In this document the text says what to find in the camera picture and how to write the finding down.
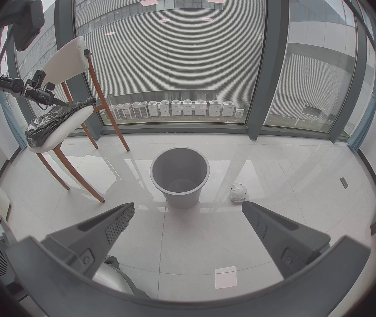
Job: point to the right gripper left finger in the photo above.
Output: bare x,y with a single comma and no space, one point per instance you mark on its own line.
85,243

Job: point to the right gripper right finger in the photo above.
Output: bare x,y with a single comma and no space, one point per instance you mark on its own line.
283,239

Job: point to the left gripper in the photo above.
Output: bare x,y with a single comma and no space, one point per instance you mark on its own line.
39,97

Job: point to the black plastic bag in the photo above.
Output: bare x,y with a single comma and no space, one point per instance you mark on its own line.
52,121

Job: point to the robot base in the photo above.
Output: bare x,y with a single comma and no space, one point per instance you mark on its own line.
108,277

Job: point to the crumpled white plastic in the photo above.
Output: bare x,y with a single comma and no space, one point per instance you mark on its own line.
239,192

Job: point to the grey trash bin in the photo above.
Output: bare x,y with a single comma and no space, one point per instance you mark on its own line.
181,200

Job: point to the white cushioned wooden chair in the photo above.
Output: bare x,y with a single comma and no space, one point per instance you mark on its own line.
65,61

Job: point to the blue-green curtain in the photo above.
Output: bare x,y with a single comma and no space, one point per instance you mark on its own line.
15,134

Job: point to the window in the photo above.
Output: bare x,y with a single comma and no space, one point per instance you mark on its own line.
270,45

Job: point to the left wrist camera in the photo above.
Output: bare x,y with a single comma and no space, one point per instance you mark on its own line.
38,77

